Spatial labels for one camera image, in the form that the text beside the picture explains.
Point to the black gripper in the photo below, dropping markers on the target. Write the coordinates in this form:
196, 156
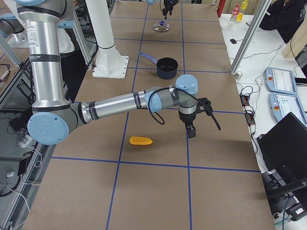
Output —
167, 4

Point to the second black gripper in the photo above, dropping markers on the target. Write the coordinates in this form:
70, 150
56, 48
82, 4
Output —
186, 118

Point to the glass pot lid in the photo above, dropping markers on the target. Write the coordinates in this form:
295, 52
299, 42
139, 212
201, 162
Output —
161, 26

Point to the blue saucepan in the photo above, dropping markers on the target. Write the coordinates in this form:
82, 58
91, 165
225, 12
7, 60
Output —
166, 67

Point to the yellow corn cob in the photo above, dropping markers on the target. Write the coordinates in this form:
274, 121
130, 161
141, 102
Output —
140, 141

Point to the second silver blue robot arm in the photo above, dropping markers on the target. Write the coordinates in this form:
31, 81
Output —
53, 116

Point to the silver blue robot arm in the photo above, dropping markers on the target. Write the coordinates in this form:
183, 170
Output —
150, 2

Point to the black power strip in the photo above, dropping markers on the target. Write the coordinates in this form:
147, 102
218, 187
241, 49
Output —
248, 110

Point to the red drink bottle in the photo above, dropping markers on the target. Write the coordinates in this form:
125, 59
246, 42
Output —
234, 13

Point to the yellow drink bottle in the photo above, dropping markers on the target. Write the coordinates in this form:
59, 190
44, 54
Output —
242, 9

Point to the lower teach pendant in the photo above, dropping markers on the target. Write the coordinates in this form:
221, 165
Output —
282, 104

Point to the teach pendant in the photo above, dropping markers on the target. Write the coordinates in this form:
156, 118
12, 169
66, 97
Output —
280, 80
282, 104

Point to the black laptop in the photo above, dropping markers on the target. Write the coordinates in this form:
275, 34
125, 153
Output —
285, 145

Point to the upper teach pendant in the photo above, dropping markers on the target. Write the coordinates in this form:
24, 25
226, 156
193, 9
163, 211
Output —
280, 80

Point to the person in black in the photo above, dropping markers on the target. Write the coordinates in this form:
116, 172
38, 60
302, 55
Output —
285, 16

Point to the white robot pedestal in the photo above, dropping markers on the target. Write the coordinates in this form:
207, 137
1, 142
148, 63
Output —
109, 63

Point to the aluminium frame post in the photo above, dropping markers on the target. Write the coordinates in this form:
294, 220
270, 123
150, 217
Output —
260, 12

